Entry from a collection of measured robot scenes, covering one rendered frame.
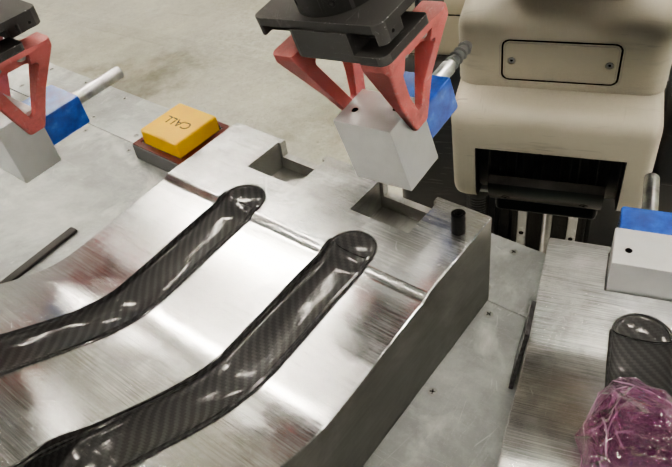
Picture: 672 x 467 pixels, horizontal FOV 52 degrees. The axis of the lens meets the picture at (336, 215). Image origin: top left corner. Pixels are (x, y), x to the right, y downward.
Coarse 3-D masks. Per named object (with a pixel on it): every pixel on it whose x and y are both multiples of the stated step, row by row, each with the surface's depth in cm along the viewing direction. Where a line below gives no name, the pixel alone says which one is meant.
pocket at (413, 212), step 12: (372, 192) 54; (384, 192) 55; (360, 204) 53; (372, 204) 54; (384, 204) 55; (396, 204) 54; (408, 204) 54; (420, 204) 54; (372, 216) 55; (384, 216) 55; (396, 216) 55; (408, 216) 54; (420, 216) 53; (396, 228) 54; (408, 228) 53
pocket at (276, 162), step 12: (276, 144) 60; (264, 156) 59; (276, 156) 60; (288, 156) 60; (252, 168) 58; (264, 168) 59; (276, 168) 61; (288, 168) 61; (300, 168) 60; (312, 168) 59; (288, 180) 60; (300, 180) 60
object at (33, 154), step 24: (120, 72) 62; (48, 96) 59; (72, 96) 58; (0, 120) 54; (48, 120) 57; (72, 120) 58; (0, 144) 54; (24, 144) 55; (48, 144) 57; (24, 168) 56; (48, 168) 58
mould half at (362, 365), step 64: (192, 192) 56; (320, 192) 54; (128, 256) 52; (256, 256) 50; (384, 256) 48; (448, 256) 47; (0, 320) 45; (192, 320) 46; (384, 320) 44; (448, 320) 49; (0, 384) 39; (64, 384) 40; (128, 384) 41; (320, 384) 41; (384, 384) 44; (0, 448) 35; (192, 448) 36; (256, 448) 37; (320, 448) 40
